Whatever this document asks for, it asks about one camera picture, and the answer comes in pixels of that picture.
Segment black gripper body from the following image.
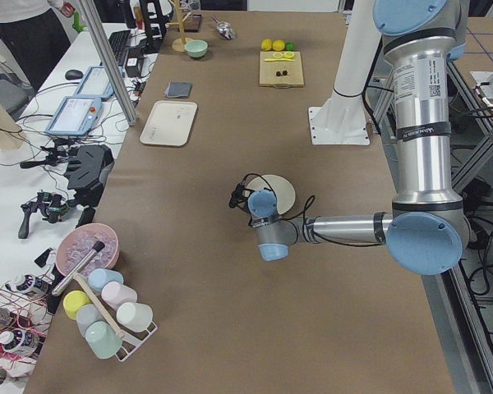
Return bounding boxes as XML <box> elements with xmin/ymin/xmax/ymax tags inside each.
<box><xmin>228</xmin><ymin>180</ymin><xmax>253</xmax><ymax>213</ymax></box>

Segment beige round plate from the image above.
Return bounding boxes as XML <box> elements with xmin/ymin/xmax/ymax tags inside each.
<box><xmin>246</xmin><ymin>174</ymin><xmax>296</xmax><ymax>214</ymax></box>

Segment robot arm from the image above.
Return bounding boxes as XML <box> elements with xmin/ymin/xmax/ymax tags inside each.
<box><xmin>229</xmin><ymin>1</ymin><xmax>469</xmax><ymax>275</ymax></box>

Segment white rabbit tray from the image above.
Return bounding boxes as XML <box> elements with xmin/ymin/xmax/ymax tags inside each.
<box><xmin>140</xmin><ymin>100</ymin><xmax>198</xmax><ymax>147</ymax></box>

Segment black framed tray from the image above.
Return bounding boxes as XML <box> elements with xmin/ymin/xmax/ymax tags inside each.
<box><xmin>184</xmin><ymin>15</ymin><xmax>202</xmax><ymax>33</ymax></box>

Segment grey folded cloth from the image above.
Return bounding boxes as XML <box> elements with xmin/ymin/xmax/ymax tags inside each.
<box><xmin>164</xmin><ymin>81</ymin><xmax>192</xmax><ymax>99</ymax></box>

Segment bamboo cutting board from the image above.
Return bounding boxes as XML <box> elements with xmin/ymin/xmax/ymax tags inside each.
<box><xmin>259</xmin><ymin>51</ymin><xmax>305</xmax><ymax>87</ymax></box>

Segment steel ice scoop in bowl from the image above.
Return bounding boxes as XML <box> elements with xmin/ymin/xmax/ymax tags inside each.
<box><xmin>51</xmin><ymin>241</ymin><xmax>105</xmax><ymax>296</ymax></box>

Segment mint green bowl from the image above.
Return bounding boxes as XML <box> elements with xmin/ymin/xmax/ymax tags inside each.
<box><xmin>184</xmin><ymin>39</ymin><xmax>208</xmax><ymax>59</ymax></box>

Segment whole lemon near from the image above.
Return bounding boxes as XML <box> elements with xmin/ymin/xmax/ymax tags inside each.
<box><xmin>260</xmin><ymin>39</ymin><xmax>273</xmax><ymax>52</ymax></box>

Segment whole lemon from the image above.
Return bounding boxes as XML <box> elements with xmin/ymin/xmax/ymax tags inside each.
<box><xmin>272</xmin><ymin>39</ymin><xmax>286</xmax><ymax>52</ymax></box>
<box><xmin>260</xmin><ymin>39</ymin><xmax>273</xmax><ymax>52</ymax></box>

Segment whole lemon far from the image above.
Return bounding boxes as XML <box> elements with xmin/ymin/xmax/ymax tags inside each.
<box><xmin>272</xmin><ymin>39</ymin><xmax>286</xmax><ymax>52</ymax></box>

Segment pink cup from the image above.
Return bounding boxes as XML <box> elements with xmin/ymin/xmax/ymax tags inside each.
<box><xmin>101</xmin><ymin>281</ymin><xmax>137</xmax><ymax>310</ymax></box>

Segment white cup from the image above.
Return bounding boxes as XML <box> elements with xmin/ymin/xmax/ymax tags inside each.
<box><xmin>116</xmin><ymin>302</ymin><xmax>153</xmax><ymax>332</ymax></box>

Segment blue cup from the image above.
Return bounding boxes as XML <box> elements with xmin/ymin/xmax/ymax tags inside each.
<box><xmin>87</xmin><ymin>268</ymin><xmax>124</xmax><ymax>295</ymax></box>

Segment wooden mug tree stand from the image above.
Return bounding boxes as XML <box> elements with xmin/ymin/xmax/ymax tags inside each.
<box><xmin>166</xmin><ymin>0</ymin><xmax>193</xmax><ymax>53</ymax></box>

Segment steel scoop on table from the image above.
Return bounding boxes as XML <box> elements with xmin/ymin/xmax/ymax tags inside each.
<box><xmin>211</xmin><ymin>16</ymin><xmax>236</xmax><ymax>40</ymax></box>

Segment pink bowl with ice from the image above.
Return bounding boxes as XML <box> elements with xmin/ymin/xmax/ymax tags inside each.
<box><xmin>56</xmin><ymin>223</ymin><xmax>119</xmax><ymax>277</ymax></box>

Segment blue teach pendant near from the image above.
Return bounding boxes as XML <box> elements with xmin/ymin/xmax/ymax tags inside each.
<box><xmin>45</xmin><ymin>95</ymin><xmax>102</xmax><ymax>137</ymax></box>

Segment blue teach pendant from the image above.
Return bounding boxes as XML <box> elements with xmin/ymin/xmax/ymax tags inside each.
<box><xmin>75</xmin><ymin>66</ymin><xmax>114</xmax><ymax>100</ymax></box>
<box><xmin>45</xmin><ymin>95</ymin><xmax>102</xmax><ymax>137</ymax></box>

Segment blue teach pendant far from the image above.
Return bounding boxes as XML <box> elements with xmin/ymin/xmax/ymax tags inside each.
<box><xmin>75</xmin><ymin>66</ymin><xmax>114</xmax><ymax>100</ymax></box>

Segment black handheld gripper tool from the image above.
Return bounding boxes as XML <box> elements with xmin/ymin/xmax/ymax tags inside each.
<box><xmin>18</xmin><ymin>191</ymin><xmax>77</xmax><ymax>239</ymax></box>

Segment grey cup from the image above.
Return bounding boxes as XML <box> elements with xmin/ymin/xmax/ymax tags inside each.
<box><xmin>76</xmin><ymin>304</ymin><xmax>104</xmax><ymax>337</ymax></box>

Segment yellow cup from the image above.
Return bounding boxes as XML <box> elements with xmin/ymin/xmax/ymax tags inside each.
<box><xmin>63</xmin><ymin>290</ymin><xmax>91</xmax><ymax>320</ymax></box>

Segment black keyboard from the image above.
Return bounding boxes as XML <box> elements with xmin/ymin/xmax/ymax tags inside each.
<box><xmin>108</xmin><ymin>30</ymin><xmax>131</xmax><ymax>66</ymax></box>

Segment mint cup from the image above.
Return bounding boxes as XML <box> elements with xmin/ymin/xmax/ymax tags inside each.
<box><xmin>85</xmin><ymin>321</ymin><xmax>122</xmax><ymax>360</ymax></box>

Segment black computer mouse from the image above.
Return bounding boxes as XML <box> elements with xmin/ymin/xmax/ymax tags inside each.
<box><xmin>65</xmin><ymin>69</ymin><xmax>84</xmax><ymax>80</ymax></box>

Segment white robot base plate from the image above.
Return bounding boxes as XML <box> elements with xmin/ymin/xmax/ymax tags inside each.
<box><xmin>307</xmin><ymin>106</ymin><xmax>370</xmax><ymax>145</ymax></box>

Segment aluminium frame post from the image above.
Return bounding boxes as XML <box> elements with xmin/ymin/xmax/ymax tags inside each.
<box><xmin>77</xmin><ymin>0</ymin><xmax>137</xmax><ymax>126</ymax></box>

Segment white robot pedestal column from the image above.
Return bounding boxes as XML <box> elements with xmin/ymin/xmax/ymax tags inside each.
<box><xmin>332</xmin><ymin>0</ymin><xmax>381</xmax><ymax>108</ymax></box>

